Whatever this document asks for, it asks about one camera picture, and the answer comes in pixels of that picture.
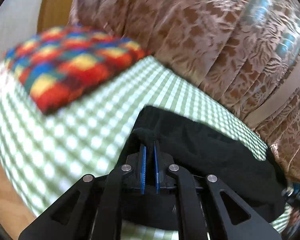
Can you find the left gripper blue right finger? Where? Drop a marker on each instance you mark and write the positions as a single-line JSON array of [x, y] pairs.
[[157, 170]]

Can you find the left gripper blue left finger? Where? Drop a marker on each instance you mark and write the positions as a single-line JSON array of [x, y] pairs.
[[143, 168]]

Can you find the black embroidered pants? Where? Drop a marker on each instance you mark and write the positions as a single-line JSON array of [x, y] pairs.
[[203, 151]]

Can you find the green checkered bed sheet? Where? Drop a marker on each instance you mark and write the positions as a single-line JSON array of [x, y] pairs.
[[44, 155]]

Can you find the colourful checkered pillow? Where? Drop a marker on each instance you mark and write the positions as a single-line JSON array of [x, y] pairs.
[[59, 65]]

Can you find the brown floral curtain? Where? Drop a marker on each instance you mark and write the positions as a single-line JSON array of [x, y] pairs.
[[245, 54]]

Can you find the wooden door frame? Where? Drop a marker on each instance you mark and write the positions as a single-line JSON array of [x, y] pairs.
[[53, 13]]

